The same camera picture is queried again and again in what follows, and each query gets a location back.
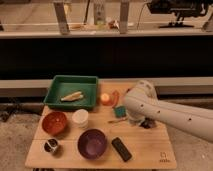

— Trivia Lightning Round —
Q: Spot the black brush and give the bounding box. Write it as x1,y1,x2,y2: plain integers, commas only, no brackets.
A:
140,121,155,129

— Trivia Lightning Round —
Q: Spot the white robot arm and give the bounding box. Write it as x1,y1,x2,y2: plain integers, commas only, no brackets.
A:
123,80,213,143

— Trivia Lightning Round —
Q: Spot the green plastic tray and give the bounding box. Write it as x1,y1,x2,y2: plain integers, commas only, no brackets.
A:
44,75,98,111

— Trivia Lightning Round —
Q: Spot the orange round fruit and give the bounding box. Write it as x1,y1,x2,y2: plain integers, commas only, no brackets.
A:
100,93,111,105

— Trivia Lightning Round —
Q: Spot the green sponge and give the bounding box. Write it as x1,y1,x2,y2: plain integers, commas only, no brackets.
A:
114,106,126,118

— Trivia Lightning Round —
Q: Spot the white cup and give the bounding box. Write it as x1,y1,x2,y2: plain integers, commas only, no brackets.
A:
72,109,89,128

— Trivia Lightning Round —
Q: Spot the purple bowl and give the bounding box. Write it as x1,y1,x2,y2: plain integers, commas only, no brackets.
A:
77,129,107,160

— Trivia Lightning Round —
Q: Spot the black rectangular remote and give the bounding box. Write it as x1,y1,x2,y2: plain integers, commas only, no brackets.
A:
111,137,132,162

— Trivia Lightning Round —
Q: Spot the orange bowl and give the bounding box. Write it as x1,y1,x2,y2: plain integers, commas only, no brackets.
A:
42,111,67,136

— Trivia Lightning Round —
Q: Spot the small metal tin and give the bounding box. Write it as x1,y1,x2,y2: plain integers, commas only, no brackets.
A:
44,139,59,155

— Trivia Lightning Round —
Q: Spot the black monitor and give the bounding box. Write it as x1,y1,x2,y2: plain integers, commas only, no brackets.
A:
147,0,213,28

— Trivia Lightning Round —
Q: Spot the right metal post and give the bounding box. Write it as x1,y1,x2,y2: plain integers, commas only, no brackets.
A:
119,0,130,34

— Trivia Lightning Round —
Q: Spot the metal post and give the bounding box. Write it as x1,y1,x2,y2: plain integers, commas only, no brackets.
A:
53,0,69,35
119,0,130,34

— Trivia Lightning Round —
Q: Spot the left metal post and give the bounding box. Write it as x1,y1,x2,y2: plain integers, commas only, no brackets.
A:
53,0,69,35

